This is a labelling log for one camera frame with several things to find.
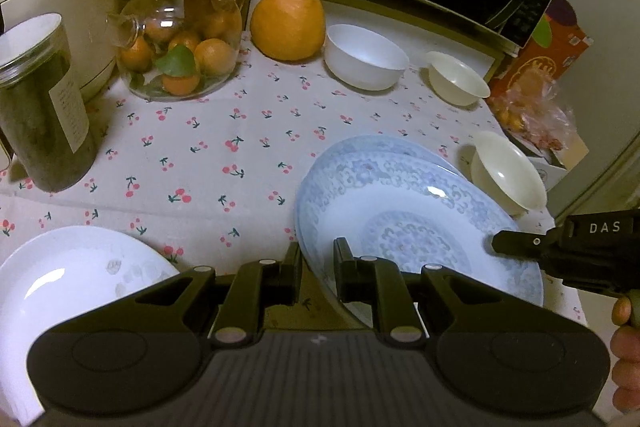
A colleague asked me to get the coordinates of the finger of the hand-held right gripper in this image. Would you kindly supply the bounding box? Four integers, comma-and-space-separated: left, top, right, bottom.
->
492, 229, 551, 269

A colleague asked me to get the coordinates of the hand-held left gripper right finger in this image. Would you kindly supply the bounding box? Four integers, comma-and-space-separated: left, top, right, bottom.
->
333, 237, 521, 349

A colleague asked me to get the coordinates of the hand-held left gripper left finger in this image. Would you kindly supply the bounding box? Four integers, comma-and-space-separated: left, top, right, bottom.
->
120, 242, 304, 350

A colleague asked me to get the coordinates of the cream bowl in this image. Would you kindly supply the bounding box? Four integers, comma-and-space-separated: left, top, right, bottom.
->
469, 130, 549, 216
425, 51, 492, 108

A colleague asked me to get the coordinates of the white bowl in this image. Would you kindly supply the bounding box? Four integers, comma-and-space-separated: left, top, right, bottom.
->
324, 24, 411, 91

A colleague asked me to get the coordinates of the white embossed plate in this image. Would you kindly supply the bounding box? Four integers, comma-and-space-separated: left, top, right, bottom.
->
0, 225, 182, 424

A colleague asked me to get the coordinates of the person's right hand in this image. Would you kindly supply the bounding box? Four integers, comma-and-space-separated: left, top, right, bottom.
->
611, 294, 640, 409

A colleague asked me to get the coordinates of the white cardboard box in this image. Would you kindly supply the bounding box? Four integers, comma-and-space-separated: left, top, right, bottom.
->
520, 127, 592, 188

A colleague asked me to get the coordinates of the clear plastic snack bag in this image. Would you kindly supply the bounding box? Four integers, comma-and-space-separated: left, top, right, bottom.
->
491, 83, 577, 154

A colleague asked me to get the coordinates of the cherry print tablecloth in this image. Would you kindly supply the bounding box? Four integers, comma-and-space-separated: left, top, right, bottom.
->
0, 24, 591, 333

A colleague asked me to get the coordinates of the orange cardboard box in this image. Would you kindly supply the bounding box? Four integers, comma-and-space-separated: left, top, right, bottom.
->
486, 0, 596, 108

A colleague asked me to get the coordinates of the pile of kumquats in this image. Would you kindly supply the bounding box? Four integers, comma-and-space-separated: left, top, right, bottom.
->
120, 18, 237, 98

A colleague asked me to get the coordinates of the large orange pomelo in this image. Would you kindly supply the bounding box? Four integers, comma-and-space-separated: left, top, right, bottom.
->
249, 0, 327, 62

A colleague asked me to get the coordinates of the dark tea canister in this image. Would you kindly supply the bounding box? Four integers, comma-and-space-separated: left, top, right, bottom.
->
0, 13, 99, 194

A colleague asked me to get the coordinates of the glass jar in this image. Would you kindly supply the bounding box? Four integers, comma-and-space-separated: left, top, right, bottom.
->
106, 0, 247, 102

